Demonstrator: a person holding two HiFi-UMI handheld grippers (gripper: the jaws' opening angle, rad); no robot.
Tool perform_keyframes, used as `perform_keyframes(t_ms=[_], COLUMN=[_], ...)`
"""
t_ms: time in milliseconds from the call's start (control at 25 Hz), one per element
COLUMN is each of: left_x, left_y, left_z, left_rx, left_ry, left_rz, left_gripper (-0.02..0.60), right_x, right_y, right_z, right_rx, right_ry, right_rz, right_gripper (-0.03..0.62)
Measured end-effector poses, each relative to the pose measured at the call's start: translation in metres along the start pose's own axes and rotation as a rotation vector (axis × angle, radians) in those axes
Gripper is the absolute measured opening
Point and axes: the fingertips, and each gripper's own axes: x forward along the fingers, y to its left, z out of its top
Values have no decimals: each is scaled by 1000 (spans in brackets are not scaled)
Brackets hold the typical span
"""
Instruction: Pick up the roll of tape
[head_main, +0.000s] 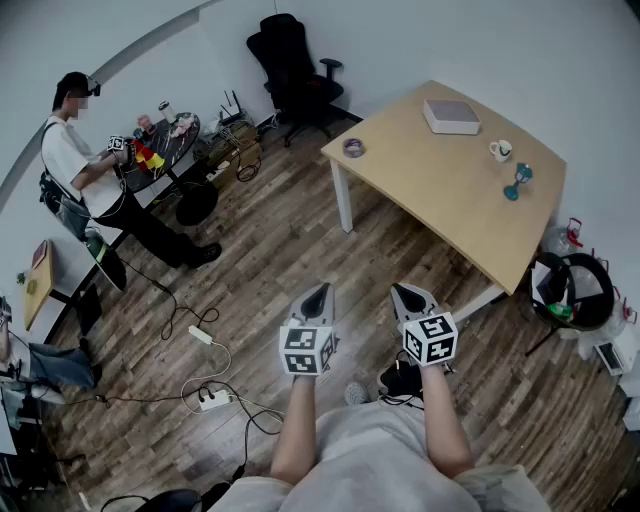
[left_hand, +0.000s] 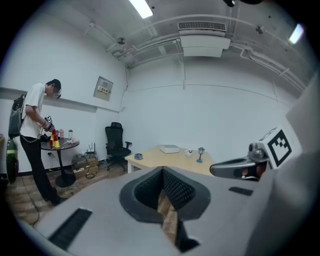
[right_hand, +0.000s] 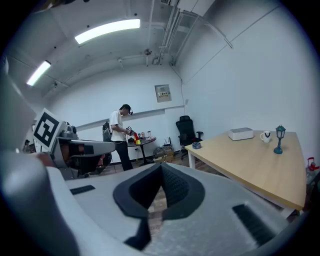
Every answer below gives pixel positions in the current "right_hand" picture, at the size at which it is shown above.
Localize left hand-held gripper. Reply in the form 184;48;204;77
33;107;116;181

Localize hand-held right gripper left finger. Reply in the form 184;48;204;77
0;149;164;256

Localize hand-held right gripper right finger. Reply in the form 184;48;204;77
143;162;308;256

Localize person's left forearm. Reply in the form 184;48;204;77
36;151;56;168

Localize person's left hand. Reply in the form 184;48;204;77
60;144;76;165

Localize round black marble table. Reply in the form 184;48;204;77
127;136;157;166

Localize cardboard box stack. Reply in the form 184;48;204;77
152;145;175;164

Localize grey electrical panel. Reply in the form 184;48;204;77
154;84;173;103

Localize black office chair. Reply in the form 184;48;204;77
175;115;204;161

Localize white rectangular box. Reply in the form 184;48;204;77
227;127;255;141

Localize person's white shirt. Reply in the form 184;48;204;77
0;57;37;151

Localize white mug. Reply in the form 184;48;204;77
259;130;272;144

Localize long ceiling light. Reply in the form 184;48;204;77
74;18;141;45
26;59;52;87

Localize teal small tool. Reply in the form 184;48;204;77
273;124;287;155

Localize small red lantern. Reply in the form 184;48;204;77
306;156;320;172

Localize white ceiling pipes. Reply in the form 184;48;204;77
147;0;185;67

